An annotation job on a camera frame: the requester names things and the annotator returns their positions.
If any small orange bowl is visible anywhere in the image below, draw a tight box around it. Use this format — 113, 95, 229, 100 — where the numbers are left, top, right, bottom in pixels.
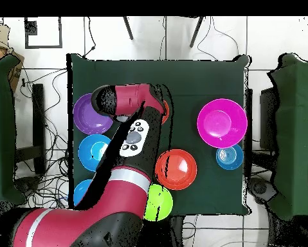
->
161, 99, 170, 125

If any large orange-red bowl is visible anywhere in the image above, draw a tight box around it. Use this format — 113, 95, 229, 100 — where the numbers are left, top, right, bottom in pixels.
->
154, 149, 198, 192

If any large blue bowl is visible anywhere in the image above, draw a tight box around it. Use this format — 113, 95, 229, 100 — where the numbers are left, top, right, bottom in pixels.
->
73, 179, 93, 207
77, 134, 113, 172

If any green bowl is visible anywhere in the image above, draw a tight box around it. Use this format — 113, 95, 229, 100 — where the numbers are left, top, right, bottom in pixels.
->
143, 183, 174, 222

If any large pink bowl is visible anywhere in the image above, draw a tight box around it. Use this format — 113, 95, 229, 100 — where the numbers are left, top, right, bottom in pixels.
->
196, 98, 248, 149

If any purple bowl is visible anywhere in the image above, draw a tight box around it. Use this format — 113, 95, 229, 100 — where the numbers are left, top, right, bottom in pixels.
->
73, 93, 114, 135

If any dark green tablecloth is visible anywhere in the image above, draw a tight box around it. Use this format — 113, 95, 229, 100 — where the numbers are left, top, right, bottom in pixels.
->
66, 53, 251, 217

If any small blue bowl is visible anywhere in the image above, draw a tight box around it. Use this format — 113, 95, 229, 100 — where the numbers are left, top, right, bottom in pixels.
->
215, 143, 244, 171

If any black tripod leg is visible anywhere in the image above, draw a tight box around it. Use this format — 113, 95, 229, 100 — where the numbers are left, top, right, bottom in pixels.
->
189, 17, 205, 48
122, 17, 134, 41

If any black box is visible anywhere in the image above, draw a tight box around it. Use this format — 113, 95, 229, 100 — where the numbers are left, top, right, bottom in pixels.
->
258, 87, 278, 152

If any long black bar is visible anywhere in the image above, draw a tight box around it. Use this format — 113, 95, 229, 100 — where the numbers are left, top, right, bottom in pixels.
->
32, 83, 46, 176

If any black stand with knob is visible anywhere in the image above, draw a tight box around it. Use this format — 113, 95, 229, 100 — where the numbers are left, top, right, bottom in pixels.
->
13, 176, 42, 197

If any green covered side table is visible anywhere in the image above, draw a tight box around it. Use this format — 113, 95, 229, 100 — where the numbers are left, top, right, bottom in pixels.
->
0, 55, 26, 205
267, 53, 308, 221

